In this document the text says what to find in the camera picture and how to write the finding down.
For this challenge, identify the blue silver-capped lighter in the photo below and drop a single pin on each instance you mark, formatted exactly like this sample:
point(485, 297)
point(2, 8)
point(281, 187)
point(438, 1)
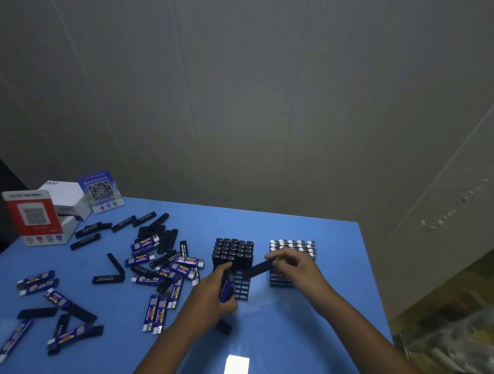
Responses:
point(226, 291)

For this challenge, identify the crumpled clear plastic bags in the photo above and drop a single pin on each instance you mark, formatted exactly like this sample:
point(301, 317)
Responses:
point(465, 338)

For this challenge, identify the red code sign stand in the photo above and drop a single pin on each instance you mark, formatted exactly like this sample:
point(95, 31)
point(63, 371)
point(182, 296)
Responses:
point(33, 214)

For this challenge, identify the black grid tray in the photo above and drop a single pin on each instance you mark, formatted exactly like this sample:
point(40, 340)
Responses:
point(241, 290)
point(283, 283)

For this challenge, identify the row of blue lighters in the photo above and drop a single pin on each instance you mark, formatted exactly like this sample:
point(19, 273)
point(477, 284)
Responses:
point(293, 246)

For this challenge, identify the person's left forearm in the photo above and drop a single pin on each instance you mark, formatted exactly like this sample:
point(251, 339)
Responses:
point(157, 358)

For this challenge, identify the white cardboard box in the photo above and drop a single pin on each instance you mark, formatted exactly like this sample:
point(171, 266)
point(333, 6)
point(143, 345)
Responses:
point(65, 194)

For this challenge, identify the person's right forearm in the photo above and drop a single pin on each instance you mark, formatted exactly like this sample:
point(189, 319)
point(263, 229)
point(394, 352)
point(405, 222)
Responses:
point(362, 344)

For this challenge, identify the person's right hand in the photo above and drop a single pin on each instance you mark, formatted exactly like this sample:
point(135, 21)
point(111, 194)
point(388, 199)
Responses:
point(305, 276)

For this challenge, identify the person's left hand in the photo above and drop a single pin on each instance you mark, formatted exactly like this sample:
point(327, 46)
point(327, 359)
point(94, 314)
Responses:
point(207, 302)

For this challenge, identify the blue code sign stand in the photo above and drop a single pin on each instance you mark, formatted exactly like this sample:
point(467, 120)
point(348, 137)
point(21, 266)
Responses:
point(100, 191)

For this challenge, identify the row of black lighters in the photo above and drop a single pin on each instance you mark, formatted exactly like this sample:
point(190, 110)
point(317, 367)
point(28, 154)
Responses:
point(234, 251)

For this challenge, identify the pile of mixed lighters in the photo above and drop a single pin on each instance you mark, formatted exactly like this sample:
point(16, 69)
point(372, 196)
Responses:
point(144, 243)

